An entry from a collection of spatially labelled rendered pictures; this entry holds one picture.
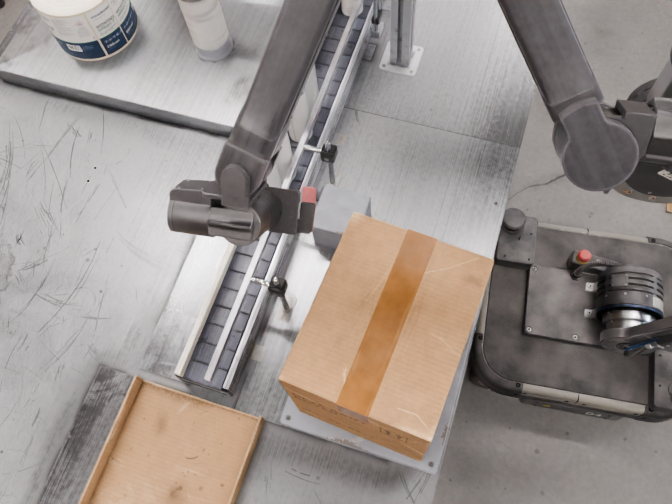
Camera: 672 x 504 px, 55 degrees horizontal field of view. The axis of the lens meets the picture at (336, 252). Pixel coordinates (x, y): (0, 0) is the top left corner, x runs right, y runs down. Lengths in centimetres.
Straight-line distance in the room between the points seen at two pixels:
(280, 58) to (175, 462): 80
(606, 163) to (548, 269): 128
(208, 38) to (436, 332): 88
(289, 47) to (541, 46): 27
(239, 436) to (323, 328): 36
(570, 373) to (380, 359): 104
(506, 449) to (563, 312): 46
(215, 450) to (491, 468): 105
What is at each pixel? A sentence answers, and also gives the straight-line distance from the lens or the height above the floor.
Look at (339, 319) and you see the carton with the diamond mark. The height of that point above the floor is 112.
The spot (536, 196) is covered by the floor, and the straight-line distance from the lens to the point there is 241.
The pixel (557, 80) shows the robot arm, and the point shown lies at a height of 150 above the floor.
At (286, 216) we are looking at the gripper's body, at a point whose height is 124.
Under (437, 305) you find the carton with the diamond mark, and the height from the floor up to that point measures 112.
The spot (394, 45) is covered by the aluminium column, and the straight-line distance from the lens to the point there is 155.
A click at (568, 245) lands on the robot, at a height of 24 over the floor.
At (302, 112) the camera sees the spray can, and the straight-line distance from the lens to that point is 134.
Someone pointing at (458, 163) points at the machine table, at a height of 83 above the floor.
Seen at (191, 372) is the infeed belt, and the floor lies 88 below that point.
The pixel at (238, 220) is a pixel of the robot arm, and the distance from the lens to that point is 84.
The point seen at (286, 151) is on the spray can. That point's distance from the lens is 128.
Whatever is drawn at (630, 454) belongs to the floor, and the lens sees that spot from 220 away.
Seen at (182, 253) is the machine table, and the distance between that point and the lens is 141.
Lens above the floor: 206
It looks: 66 degrees down
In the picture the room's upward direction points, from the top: 9 degrees counter-clockwise
